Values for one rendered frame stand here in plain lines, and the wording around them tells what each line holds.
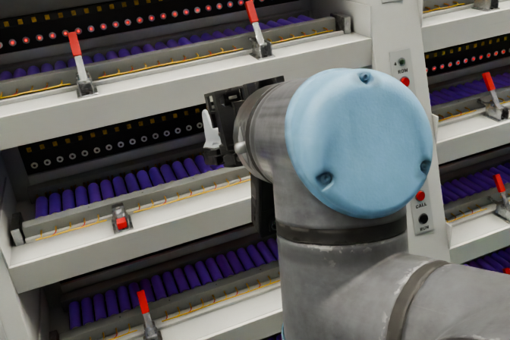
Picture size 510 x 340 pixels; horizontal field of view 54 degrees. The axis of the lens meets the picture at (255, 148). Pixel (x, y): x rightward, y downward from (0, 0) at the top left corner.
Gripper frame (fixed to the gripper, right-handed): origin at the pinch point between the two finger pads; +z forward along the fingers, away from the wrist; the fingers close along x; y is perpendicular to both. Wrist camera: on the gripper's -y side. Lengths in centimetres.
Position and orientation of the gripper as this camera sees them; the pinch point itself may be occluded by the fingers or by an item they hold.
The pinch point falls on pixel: (229, 146)
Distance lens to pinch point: 64.9
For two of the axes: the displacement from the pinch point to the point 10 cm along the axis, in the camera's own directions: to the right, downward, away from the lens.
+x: -9.3, 2.5, -2.8
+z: -3.0, -0.5, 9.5
